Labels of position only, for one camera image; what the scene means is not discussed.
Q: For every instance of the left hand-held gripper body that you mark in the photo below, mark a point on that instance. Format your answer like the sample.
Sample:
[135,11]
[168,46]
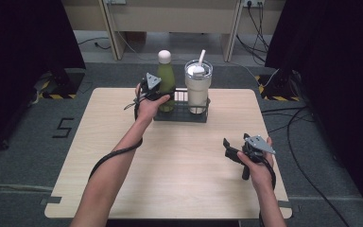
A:
[152,83]

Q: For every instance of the person's left hand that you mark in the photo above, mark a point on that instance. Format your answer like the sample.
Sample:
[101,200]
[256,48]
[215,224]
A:
[148,108]

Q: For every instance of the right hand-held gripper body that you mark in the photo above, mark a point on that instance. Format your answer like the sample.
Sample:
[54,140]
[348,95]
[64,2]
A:
[260,144]

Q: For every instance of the white wall socket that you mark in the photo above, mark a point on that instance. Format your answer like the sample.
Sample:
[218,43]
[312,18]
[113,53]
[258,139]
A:
[253,2]

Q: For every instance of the dark curtain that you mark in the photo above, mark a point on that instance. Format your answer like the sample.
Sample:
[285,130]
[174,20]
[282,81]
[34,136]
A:
[337,78]
[15,63]

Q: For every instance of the person's right hand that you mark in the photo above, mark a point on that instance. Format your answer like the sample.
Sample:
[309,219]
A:
[261,173]

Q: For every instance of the beige desk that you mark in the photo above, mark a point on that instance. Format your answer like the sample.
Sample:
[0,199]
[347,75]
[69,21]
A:
[138,19]

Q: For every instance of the white tumbler with straw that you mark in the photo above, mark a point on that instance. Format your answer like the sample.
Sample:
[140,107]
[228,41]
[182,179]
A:
[198,90]

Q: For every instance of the stand base with hazard tape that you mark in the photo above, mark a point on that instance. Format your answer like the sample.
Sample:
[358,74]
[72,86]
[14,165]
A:
[61,85]
[277,88]

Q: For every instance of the green bottle with white cap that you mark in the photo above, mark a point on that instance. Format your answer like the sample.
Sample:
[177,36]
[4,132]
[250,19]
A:
[166,77]

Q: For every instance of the grey tape strip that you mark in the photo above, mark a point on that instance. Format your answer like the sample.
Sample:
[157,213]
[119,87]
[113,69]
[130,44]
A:
[52,200]
[293,207]

